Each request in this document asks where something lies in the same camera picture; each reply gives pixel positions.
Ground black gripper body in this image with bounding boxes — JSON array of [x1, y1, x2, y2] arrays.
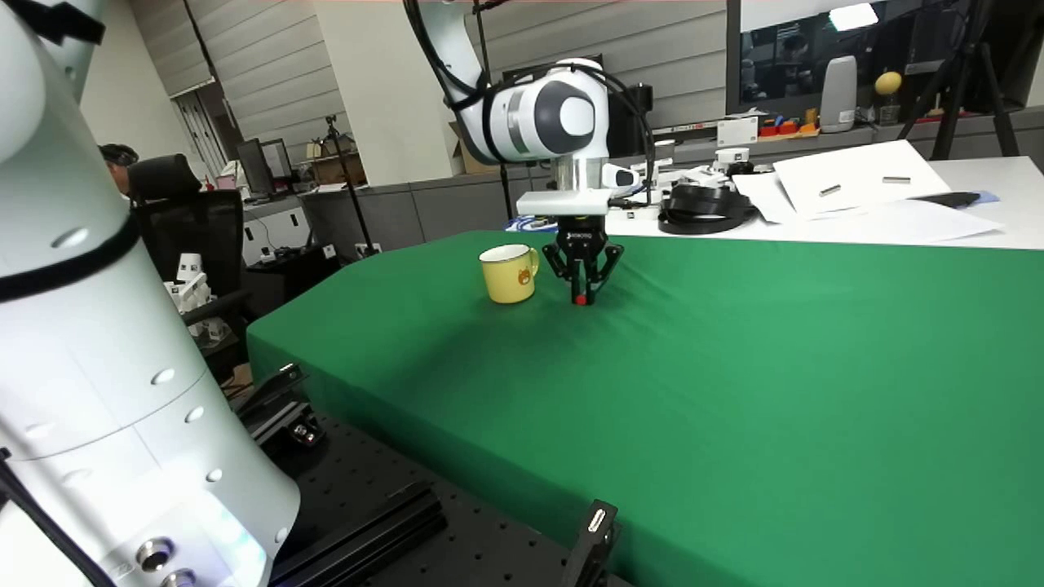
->
[[554, 214, 608, 256]]

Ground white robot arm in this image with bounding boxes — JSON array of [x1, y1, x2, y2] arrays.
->
[[0, 0, 448, 587]]

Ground yellow mug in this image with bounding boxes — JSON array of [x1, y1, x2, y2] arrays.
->
[[480, 243, 538, 306]]

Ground black tripod stand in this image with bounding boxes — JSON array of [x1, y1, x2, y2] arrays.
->
[[325, 115, 380, 256]]

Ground green table cloth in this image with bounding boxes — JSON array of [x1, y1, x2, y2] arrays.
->
[[247, 235, 1044, 587]]

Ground white paper sheets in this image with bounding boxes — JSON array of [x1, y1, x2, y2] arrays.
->
[[734, 140, 995, 243]]

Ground white speaker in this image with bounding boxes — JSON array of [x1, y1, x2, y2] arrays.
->
[[819, 54, 860, 134]]

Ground yellow ball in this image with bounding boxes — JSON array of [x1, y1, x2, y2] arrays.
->
[[874, 70, 905, 96]]

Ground black office chair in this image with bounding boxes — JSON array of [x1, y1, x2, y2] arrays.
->
[[131, 153, 247, 317]]

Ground seated person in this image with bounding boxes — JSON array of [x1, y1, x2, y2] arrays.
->
[[102, 142, 137, 193]]

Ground black coiled cable bundle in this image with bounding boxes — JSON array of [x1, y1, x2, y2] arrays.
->
[[657, 176, 758, 237]]

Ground black camera clamp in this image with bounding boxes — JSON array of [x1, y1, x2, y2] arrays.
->
[[557, 500, 618, 587]]

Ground black mounting rail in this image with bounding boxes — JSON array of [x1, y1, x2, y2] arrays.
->
[[268, 482, 448, 587]]

